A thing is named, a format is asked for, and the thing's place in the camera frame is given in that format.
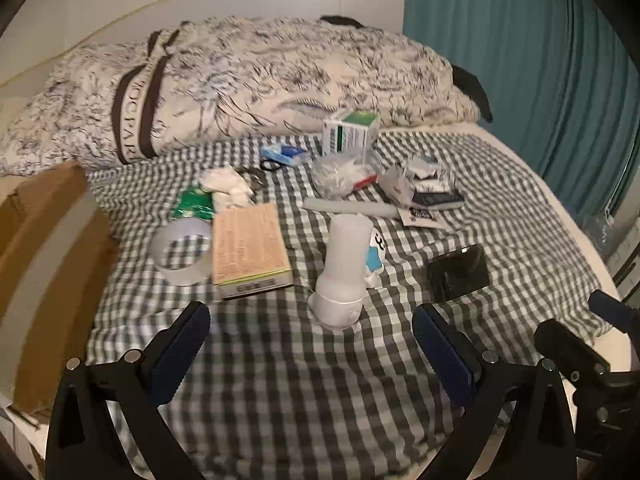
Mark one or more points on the white plastic bottle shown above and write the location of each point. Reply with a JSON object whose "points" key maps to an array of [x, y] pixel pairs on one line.
{"points": [[345, 270]]}

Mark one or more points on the green checkered blanket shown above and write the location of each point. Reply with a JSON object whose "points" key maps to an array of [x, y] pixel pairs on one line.
{"points": [[300, 385]]}

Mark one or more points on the clear plastic bag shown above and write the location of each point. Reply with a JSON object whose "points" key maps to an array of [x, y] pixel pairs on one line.
{"points": [[335, 175]]}

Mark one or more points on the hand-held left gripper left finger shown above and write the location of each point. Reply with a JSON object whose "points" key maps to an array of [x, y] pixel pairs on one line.
{"points": [[182, 345]]}

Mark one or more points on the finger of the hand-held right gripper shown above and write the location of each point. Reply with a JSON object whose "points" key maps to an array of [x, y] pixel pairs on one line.
{"points": [[605, 306], [565, 345]]}

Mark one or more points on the silver foil pack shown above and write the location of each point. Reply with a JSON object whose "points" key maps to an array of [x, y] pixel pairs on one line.
{"points": [[395, 185]]}

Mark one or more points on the blue white tissue pack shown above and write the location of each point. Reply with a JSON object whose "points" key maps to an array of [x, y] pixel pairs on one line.
{"points": [[285, 154]]}

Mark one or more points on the tan carton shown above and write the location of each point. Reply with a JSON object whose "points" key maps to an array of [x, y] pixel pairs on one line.
{"points": [[247, 245]]}

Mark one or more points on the floral white duvet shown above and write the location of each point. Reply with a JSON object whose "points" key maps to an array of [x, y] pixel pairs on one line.
{"points": [[250, 75]]}

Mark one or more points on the white lace cloth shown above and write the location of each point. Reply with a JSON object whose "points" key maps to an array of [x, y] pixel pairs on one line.
{"points": [[227, 185]]}

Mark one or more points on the clear tape roll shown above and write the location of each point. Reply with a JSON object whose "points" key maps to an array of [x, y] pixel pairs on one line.
{"points": [[165, 252]]}

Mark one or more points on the red white packet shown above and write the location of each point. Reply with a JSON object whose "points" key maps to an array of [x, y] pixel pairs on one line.
{"points": [[366, 181]]}

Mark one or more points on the teal curtain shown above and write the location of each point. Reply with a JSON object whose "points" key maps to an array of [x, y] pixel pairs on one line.
{"points": [[525, 60]]}

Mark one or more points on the black wallet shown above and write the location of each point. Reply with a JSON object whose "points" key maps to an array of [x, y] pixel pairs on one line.
{"points": [[457, 272]]}

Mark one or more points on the brown cardboard box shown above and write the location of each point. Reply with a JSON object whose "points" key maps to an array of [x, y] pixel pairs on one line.
{"points": [[40, 240]]}

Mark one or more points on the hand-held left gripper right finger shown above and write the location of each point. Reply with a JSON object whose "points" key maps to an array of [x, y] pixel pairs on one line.
{"points": [[445, 355]]}

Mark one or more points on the white curved bed surround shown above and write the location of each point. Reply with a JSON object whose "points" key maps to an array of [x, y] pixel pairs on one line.
{"points": [[75, 25]]}

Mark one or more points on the green white medicine box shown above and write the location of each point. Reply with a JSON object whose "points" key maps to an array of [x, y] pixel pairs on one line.
{"points": [[350, 132]]}

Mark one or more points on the black cloth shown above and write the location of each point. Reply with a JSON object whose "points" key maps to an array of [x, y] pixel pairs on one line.
{"points": [[472, 87], [340, 21]]}

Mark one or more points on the white blue star toy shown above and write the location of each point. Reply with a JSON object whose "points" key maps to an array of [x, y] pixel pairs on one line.
{"points": [[376, 255]]}

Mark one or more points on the green foil packet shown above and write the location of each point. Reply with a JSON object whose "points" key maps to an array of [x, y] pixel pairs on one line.
{"points": [[192, 205]]}

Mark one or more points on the white foam stick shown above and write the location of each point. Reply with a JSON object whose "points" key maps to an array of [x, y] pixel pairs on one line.
{"points": [[350, 206]]}

